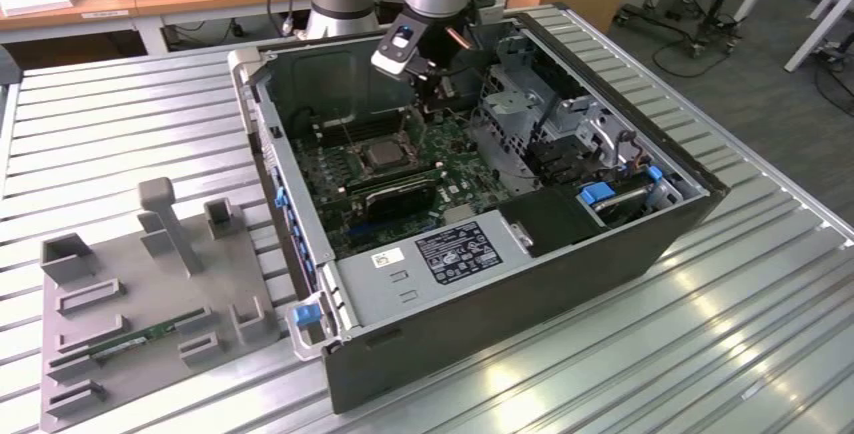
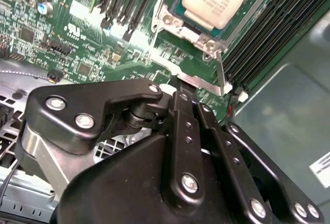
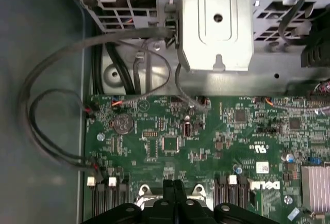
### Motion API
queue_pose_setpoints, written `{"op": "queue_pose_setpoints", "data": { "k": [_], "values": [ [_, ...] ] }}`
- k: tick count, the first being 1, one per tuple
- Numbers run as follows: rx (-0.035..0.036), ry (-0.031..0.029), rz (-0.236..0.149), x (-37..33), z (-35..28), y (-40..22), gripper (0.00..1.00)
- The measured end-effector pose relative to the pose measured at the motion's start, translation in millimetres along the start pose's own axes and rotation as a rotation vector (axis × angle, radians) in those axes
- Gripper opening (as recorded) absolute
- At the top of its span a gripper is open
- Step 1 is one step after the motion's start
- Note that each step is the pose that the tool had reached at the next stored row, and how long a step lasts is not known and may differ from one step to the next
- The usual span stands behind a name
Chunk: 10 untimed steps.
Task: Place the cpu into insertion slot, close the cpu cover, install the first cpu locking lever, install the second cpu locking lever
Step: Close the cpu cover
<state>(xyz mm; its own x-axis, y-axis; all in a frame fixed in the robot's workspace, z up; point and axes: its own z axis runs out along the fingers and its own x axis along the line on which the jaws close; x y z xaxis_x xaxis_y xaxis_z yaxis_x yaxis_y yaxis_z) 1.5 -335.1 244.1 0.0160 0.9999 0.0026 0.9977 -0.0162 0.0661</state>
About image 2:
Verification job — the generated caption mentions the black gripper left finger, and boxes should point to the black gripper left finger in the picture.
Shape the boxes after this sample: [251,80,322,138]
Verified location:
[14,76,208,211]

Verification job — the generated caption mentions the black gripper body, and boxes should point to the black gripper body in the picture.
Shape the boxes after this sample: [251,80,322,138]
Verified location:
[50,133,250,224]

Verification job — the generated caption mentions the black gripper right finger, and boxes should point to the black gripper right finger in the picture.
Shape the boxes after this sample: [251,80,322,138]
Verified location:
[189,85,325,224]

